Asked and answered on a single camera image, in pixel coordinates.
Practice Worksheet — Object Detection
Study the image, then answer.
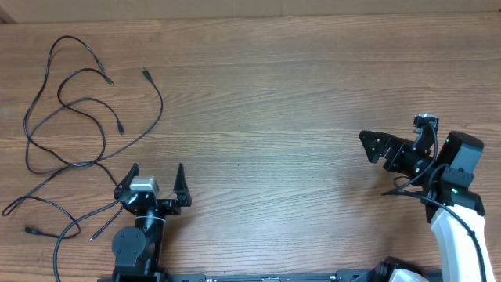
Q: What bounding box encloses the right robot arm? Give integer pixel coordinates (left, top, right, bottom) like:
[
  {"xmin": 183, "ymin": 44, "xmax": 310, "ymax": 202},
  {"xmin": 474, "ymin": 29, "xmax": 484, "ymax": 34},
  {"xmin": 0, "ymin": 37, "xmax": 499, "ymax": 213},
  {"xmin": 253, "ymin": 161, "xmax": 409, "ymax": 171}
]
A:
[{"xmin": 359, "ymin": 125, "xmax": 495, "ymax": 281}]

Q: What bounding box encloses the black USB-A cable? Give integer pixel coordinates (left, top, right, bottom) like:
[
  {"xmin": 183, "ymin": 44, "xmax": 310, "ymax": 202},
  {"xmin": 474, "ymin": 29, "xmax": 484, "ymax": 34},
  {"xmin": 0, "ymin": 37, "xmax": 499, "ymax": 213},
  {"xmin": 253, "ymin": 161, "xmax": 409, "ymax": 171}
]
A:
[{"xmin": 2, "ymin": 67, "xmax": 164, "ymax": 240}]

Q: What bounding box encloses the black thin-plug cable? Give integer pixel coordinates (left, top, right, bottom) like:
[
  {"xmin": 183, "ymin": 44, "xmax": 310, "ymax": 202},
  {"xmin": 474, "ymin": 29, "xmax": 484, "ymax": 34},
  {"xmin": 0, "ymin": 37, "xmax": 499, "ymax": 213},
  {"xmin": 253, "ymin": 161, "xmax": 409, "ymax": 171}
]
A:
[{"xmin": 23, "ymin": 34, "xmax": 126, "ymax": 175}]

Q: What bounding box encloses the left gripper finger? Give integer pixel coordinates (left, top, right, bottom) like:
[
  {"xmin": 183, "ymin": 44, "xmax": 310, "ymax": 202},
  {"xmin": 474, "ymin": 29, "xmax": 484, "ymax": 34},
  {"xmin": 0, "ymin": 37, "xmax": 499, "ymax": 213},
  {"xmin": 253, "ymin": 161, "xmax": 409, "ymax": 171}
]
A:
[
  {"xmin": 114, "ymin": 163, "xmax": 139, "ymax": 199},
  {"xmin": 173, "ymin": 163, "xmax": 192, "ymax": 207}
]

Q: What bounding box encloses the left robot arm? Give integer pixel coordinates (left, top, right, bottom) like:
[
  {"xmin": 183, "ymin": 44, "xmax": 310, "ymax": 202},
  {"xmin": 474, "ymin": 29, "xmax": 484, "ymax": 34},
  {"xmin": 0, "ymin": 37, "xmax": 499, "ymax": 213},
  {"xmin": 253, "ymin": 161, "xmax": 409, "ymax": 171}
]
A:
[{"xmin": 112, "ymin": 164, "xmax": 192, "ymax": 281}]

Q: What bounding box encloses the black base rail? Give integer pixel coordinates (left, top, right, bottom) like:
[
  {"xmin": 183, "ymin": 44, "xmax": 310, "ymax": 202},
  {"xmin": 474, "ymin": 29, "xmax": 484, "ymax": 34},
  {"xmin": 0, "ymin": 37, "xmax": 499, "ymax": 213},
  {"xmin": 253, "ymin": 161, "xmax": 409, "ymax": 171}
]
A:
[{"xmin": 97, "ymin": 256, "xmax": 443, "ymax": 282}]

